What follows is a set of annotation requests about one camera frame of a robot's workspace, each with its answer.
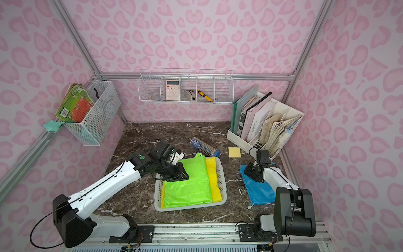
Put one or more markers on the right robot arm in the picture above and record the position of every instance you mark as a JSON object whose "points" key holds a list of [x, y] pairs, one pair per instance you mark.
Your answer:
{"points": [[293, 207]]}

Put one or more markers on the blue lidded pen tube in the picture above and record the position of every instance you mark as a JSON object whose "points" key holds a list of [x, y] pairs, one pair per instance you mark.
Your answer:
{"points": [[204, 148]]}

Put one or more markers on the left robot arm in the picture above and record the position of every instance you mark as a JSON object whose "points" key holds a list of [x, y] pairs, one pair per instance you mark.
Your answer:
{"points": [[74, 218]]}

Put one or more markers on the white mesh wall basket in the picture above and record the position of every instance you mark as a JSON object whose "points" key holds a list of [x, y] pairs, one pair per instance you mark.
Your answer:
{"points": [[93, 128]]}

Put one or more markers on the yellow utility knife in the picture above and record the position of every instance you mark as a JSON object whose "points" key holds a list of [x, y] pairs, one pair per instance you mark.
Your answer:
{"points": [[205, 96]]}

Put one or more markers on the golden yellow raincoat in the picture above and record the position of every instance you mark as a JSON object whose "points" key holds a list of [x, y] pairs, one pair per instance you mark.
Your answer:
{"points": [[200, 189]]}

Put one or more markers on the blue raincoat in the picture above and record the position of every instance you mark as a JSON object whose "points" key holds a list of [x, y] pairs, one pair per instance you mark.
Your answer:
{"points": [[259, 193]]}

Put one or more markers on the white wire wall shelf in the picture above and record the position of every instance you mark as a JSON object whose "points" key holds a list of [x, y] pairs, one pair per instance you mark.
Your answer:
{"points": [[218, 85]]}

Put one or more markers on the white file organizer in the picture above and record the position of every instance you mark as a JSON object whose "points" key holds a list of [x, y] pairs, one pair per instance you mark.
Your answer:
{"points": [[276, 130]]}

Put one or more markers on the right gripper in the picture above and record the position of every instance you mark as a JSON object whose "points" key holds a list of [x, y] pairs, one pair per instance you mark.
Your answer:
{"points": [[253, 170]]}

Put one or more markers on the silver stapler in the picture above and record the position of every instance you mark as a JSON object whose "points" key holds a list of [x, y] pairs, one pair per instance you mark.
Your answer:
{"points": [[190, 95]]}

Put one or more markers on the pink calculator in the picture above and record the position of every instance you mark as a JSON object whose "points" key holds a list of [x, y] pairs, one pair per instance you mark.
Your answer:
{"points": [[172, 90]]}

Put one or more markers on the pink binder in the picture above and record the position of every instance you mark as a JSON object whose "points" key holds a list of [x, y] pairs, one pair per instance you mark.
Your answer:
{"points": [[253, 115]]}

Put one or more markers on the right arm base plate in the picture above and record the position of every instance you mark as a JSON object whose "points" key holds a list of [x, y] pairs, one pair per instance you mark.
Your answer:
{"points": [[249, 233]]}

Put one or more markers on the green raincoat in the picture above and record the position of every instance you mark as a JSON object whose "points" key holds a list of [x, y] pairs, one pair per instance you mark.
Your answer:
{"points": [[194, 191]]}

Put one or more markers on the green folder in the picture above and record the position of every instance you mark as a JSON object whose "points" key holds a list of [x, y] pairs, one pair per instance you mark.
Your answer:
{"points": [[238, 105]]}

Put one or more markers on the yellow sticky note pad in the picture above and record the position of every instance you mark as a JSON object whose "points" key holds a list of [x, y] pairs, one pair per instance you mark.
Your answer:
{"points": [[234, 152]]}

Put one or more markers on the green and red booklet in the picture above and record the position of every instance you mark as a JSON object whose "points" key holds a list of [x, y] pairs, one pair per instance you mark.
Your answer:
{"points": [[75, 105]]}

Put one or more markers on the mint green wall hook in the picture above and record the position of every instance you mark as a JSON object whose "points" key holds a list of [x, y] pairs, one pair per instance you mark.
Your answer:
{"points": [[53, 126]]}

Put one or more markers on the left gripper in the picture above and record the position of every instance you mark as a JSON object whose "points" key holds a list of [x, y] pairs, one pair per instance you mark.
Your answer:
{"points": [[176, 171]]}

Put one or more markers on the white plastic basket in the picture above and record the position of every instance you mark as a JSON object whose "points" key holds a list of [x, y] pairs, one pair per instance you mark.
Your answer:
{"points": [[223, 189]]}

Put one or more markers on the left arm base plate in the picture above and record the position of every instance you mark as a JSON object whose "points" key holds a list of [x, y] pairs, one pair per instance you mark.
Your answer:
{"points": [[144, 234]]}

